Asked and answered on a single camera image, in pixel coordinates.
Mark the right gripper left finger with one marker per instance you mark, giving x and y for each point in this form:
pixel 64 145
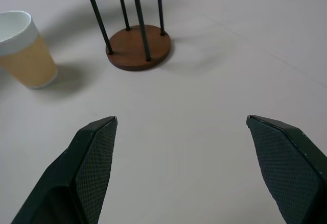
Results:
pixel 76 173

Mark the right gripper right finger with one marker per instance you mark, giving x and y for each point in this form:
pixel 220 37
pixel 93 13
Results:
pixel 288 168

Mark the tan ribbed paper cup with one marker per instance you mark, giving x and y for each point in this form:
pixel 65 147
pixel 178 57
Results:
pixel 28 58

